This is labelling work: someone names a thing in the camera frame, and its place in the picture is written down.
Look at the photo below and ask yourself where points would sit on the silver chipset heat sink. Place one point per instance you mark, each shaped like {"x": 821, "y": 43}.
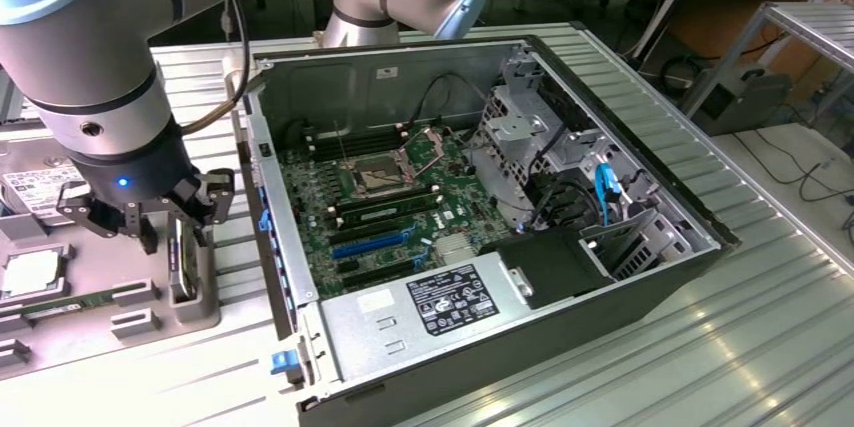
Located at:
{"x": 454, "y": 247}

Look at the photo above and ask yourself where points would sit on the silver CPU chip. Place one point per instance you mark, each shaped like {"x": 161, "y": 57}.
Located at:
{"x": 30, "y": 272}

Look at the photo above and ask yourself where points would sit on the green Dell motherboard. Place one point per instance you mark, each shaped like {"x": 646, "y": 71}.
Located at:
{"x": 461, "y": 182}

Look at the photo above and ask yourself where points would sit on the silver socket cover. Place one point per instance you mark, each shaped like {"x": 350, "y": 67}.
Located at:
{"x": 421, "y": 152}

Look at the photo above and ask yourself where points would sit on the silver hard disk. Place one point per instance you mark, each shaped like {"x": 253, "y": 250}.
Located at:
{"x": 27, "y": 187}

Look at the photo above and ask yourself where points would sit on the black expansion slot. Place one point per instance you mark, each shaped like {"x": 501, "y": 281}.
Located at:
{"x": 363, "y": 231}

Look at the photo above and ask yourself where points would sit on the grey black floor device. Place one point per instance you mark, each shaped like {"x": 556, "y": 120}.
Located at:
{"x": 754, "y": 97}

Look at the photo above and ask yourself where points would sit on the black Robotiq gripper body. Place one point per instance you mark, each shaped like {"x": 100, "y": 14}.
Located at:
{"x": 134, "y": 167}

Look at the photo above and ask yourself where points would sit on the thin metal locking lever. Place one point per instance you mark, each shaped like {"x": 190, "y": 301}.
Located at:
{"x": 342, "y": 147}

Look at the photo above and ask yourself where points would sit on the aluminium frame table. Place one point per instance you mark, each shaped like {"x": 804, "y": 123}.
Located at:
{"x": 821, "y": 22}

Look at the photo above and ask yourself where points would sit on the grey parts rack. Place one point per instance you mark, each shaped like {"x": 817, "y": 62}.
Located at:
{"x": 87, "y": 267}

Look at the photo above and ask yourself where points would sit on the silver power supply unit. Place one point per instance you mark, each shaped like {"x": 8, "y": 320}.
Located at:
{"x": 374, "y": 327}

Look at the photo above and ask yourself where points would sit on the green RAM stick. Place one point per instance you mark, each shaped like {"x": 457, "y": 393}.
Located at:
{"x": 60, "y": 304}
{"x": 387, "y": 209}

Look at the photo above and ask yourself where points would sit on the blue case latch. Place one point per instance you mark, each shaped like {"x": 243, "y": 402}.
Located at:
{"x": 282, "y": 362}

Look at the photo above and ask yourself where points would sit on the blue expansion slot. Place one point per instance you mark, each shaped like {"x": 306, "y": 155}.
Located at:
{"x": 367, "y": 245}

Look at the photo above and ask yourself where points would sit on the open black PC case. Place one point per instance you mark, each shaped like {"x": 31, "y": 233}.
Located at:
{"x": 601, "y": 342}

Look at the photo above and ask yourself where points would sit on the silver disk bay cage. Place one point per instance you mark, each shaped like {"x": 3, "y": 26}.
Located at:
{"x": 514, "y": 127}

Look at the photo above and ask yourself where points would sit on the CPU socket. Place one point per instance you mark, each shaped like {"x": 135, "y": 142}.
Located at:
{"x": 374, "y": 174}

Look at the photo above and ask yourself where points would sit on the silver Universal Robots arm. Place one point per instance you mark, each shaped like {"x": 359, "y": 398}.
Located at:
{"x": 87, "y": 72}

